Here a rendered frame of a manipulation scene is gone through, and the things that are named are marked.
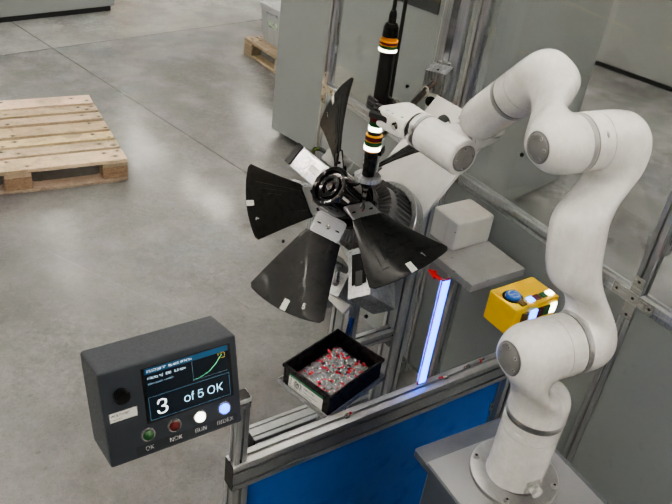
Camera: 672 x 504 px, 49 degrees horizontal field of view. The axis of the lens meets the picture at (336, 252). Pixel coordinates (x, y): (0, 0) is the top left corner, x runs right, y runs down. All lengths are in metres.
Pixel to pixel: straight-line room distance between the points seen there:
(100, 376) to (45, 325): 2.15
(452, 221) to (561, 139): 1.28
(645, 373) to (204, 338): 1.42
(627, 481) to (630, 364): 0.40
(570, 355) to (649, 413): 1.05
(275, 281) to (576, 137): 1.03
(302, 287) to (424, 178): 0.51
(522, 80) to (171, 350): 0.79
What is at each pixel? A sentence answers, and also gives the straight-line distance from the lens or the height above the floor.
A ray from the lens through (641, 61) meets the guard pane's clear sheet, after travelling 2.20.
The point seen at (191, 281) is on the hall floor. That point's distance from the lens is 3.67.
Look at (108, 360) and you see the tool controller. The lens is 1.36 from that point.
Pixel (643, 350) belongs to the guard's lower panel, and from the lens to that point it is 2.35.
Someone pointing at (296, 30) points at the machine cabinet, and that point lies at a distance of 4.83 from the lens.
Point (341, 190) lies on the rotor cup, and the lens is 1.95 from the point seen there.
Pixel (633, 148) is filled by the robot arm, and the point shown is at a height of 1.69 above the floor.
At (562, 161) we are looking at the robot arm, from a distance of 1.23.
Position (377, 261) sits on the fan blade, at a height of 1.15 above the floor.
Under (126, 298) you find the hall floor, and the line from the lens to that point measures 3.57.
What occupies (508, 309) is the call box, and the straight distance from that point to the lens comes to 1.94.
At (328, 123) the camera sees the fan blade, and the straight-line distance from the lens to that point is 2.23.
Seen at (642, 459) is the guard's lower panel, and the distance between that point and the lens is 2.51.
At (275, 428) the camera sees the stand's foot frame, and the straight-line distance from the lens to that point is 2.86.
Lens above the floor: 2.15
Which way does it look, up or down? 33 degrees down
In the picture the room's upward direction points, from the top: 8 degrees clockwise
